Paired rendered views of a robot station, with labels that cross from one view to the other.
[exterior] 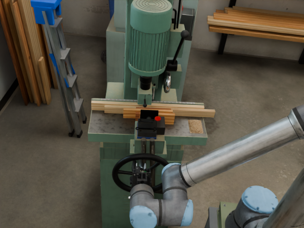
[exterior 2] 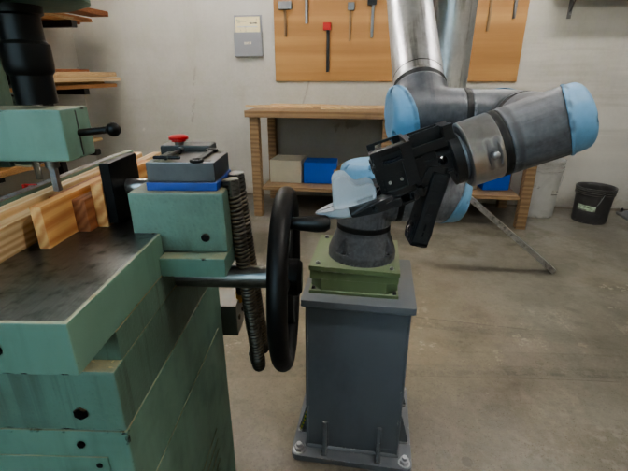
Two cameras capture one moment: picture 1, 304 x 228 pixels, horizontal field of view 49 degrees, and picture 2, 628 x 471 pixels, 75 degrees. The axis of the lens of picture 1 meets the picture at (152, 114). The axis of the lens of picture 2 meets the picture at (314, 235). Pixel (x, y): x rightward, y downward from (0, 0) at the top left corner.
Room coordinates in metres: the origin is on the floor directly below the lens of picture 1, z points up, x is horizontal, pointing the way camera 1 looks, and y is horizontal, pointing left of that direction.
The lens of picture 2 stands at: (0.88, 0.60, 1.11)
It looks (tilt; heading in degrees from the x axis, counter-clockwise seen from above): 21 degrees down; 277
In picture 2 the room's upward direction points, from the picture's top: straight up
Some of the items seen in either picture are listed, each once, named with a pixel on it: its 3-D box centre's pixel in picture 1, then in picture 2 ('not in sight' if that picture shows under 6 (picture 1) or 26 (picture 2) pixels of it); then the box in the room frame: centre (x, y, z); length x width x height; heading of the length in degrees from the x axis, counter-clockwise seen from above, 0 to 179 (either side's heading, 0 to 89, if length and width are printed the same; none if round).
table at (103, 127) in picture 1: (147, 131); (144, 235); (1.23, 0.01, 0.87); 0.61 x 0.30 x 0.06; 96
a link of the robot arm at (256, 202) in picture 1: (256, 209); (369, 191); (0.87, -0.51, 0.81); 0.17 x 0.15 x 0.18; 6
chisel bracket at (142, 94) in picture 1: (144, 92); (33, 137); (1.36, 0.05, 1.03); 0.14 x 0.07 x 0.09; 6
